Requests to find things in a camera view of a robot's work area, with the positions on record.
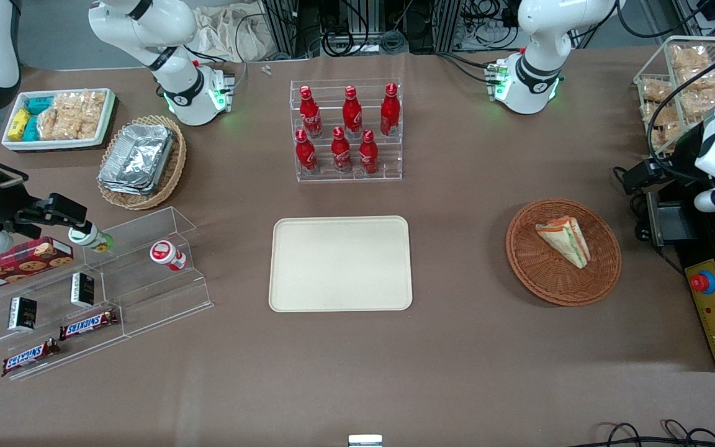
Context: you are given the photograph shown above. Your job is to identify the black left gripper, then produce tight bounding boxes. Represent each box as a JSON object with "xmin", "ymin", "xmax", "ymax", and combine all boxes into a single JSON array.
[{"xmin": 621, "ymin": 123, "xmax": 707, "ymax": 195}]

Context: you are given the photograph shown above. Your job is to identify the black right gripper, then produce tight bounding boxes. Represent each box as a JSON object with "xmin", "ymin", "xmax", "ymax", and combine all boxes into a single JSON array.
[{"xmin": 0, "ymin": 163, "xmax": 88, "ymax": 232}]

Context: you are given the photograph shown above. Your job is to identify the triangular sandwich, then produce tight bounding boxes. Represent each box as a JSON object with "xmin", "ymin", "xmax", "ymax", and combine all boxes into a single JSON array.
[{"xmin": 535, "ymin": 216, "xmax": 591, "ymax": 269}]

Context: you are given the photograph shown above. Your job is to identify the white rectangular snack tray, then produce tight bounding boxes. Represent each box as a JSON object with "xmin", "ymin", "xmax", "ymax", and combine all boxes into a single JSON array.
[{"xmin": 1, "ymin": 88, "xmax": 116, "ymax": 151}]

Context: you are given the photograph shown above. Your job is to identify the oval light wicker basket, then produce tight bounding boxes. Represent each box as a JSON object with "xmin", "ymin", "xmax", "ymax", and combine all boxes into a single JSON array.
[{"xmin": 97, "ymin": 115, "xmax": 187, "ymax": 210}]

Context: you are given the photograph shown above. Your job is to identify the round brown wicker basket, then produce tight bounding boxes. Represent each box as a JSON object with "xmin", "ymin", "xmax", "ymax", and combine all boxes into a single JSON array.
[{"xmin": 506, "ymin": 198, "xmax": 622, "ymax": 307}]

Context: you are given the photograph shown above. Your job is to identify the beige plastic tray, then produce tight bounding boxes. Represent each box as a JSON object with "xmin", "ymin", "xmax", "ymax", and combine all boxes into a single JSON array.
[{"xmin": 269, "ymin": 216, "xmax": 413, "ymax": 312}]

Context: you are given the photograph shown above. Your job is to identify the green and white bottle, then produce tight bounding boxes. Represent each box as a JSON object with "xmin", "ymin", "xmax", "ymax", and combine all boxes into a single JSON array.
[{"xmin": 69, "ymin": 223, "xmax": 114, "ymax": 253}]

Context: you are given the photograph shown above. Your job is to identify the clear rice cracker bag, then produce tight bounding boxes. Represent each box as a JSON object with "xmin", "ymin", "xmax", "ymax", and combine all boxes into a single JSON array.
[
  {"xmin": 642, "ymin": 79, "xmax": 675, "ymax": 103},
  {"xmin": 680, "ymin": 87, "xmax": 715, "ymax": 119},
  {"xmin": 650, "ymin": 121, "xmax": 684, "ymax": 150},
  {"xmin": 671, "ymin": 45, "xmax": 712, "ymax": 69},
  {"xmin": 642, "ymin": 102, "xmax": 676, "ymax": 126},
  {"xmin": 38, "ymin": 93, "xmax": 80, "ymax": 141},
  {"xmin": 75, "ymin": 91, "xmax": 107, "ymax": 139},
  {"xmin": 679, "ymin": 66, "xmax": 715, "ymax": 91}
]

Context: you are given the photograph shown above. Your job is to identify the grey metal box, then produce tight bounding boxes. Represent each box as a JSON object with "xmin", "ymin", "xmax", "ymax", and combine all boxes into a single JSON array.
[{"xmin": 646, "ymin": 189, "xmax": 699, "ymax": 247}]

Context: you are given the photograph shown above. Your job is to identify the red plaid cookie box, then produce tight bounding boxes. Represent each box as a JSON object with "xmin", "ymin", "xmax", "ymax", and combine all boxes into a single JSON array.
[{"xmin": 0, "ymin": 237, "xmax": 74, "ymax": 296}]

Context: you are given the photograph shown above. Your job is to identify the small black box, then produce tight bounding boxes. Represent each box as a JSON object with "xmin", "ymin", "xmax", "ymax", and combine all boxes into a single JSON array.
[
  {"xmin": 71, "ymin": 273, "xmax": 95, "ymax": 308},
  {"xmin": 9, "ymin": 297, "xmax": 38, "ymax": 332}
]

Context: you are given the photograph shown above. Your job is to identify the stacked aluminium foil trays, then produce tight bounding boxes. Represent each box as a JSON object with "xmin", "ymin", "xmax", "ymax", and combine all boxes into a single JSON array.
[{"xmin": 98, "ymin": 123, "xmax": 175, "ymax": 196}]

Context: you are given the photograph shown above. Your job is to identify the yellow snack packet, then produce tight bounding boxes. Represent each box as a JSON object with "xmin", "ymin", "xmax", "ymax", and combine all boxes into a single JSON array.
[{"xmin": 9, "ymin": 109, "xmax": 31, "ymax": 141}]

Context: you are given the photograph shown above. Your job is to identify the black machine base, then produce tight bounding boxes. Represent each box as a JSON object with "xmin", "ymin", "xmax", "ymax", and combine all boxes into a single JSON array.
[{"xmin": 674, "ymin": 183, "xmax": 715, "ymax": 373}]

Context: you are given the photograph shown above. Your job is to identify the white bottle red cap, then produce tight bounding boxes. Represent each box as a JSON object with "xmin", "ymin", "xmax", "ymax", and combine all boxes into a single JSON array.
[{"xmin": 150, "ymin": 241, "xmax": 187, "ymax": 271}]

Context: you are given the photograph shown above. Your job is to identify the snickers chocolate bar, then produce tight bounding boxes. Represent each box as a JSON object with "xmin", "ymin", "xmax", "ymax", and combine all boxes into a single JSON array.
[
  {"xmin": 60, "ymin": 309, "xmax": 119, "ymax": 340},
  {"xmin": 2, "ymin": 338, "xmax": 60, "ymax": 377}
]

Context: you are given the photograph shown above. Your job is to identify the clear acrylic tiered shelf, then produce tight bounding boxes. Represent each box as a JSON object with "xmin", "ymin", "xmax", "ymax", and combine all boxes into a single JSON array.
[{"xmin": 0, "ymin": 207, "xmax": 214, "ymax": 381}]

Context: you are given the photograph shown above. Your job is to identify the crumpled beige cloth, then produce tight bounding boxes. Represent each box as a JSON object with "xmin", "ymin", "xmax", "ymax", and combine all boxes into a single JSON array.
[{"xmin": 193, "ymin": 5, "xmax": 272, "ymax": 63}]

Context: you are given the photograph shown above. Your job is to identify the red cola bottle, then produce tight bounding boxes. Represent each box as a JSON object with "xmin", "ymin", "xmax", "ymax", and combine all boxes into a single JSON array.
[
  {"xmin": 359, "ymin": 129, "xmax": 380, "ymax": 176},
  {"xmin": 299, "ymin": 86, "xmax": 323, "ymax": 138},
  {"xmin": 331, "ymin": 127, "xmax": 353, "ymax": 174},
  {"xmin": 342, "ymin": 86, "xmax": 363, "ymax": 138},
  {"xmin": 380, "ymin": 83, "xmax": 401, "ymax": 137},
  {"xmin": 295, "ymin": 129, "xmax": 319, "ymax": 176}
]

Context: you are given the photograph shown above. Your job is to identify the clear acrylic bottle rack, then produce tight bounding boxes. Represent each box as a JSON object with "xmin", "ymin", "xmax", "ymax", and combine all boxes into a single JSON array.
[{"xmin": 289, "ymin": 79, "xmax": 403, "ymax": 183}]

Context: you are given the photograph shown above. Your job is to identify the black power cable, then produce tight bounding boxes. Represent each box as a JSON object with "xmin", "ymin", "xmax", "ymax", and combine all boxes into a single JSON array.
[{"xmin": 612, "ymin": 166, "xmax": 651, "ymax": 243}]

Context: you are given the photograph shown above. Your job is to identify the white wire basket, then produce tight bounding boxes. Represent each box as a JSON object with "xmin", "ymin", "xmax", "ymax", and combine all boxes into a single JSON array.
[{"xmin": 634, "ymin": 36, "xmax": 715, "ymax": 165}]

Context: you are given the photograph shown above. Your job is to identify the black looped floor cable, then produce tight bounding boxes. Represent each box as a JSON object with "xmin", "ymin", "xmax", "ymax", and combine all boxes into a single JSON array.
[{"xmin": 587, "ymin": 420, "xmax": 715, "ymax": 447}]

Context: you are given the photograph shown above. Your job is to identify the aluminium frame rack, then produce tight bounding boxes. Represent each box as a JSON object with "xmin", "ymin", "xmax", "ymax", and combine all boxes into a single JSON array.
[{"xmin": 261, "ymin": 0, "xmax": 523, "ymax": 58}]

